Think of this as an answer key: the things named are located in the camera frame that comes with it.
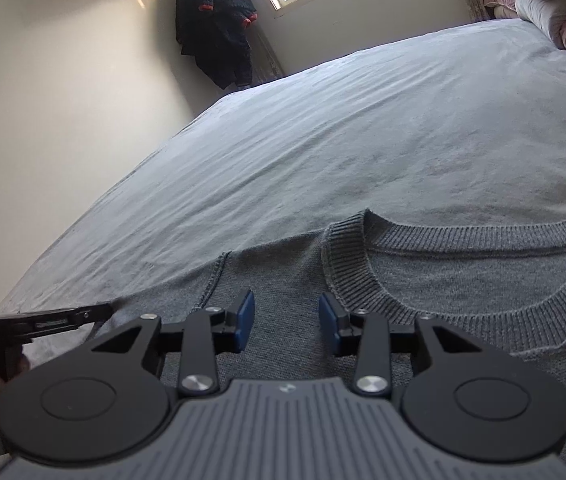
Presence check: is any dark hanging jacket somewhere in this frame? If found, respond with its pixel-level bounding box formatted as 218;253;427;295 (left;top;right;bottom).
175;0;258;92

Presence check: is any bed with grey sheet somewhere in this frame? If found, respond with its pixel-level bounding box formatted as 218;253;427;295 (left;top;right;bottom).
0;17;566;361

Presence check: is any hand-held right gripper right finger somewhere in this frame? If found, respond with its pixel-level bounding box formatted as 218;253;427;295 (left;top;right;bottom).
319;293;478;396

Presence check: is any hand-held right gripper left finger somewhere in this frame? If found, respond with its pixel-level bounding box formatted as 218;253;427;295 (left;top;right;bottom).
90;290;256;396

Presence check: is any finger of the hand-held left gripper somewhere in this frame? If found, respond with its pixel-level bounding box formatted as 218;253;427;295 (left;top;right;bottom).
28;301;114;333

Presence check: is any lace curtain panel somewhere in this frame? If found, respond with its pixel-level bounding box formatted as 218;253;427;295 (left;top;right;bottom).
254;30;284;83

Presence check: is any grey knit sweater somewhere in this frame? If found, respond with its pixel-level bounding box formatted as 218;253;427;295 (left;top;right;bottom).
90;203;566;480

